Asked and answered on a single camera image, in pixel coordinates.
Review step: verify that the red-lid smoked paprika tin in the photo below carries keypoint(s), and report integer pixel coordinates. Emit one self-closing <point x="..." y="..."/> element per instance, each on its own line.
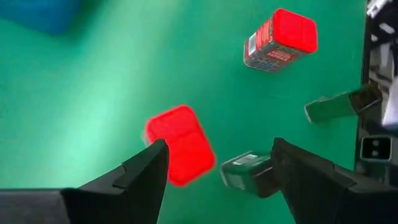
<point x="289" y="34"/>
<point x="186" y="146"/>

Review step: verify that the blue plastic basket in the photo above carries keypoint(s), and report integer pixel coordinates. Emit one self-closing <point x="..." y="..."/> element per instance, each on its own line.
<point x="37" y="12"/>

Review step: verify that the silver rectangular camera box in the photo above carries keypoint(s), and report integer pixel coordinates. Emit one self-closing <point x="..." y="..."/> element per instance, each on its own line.
<point x="376" y="148"/>

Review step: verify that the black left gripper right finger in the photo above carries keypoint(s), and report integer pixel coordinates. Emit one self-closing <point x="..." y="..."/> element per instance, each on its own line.
<point x="317" y="193"/>

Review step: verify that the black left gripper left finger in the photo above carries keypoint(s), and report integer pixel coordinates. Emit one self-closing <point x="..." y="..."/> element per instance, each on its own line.
<point x="133" y="193"/>

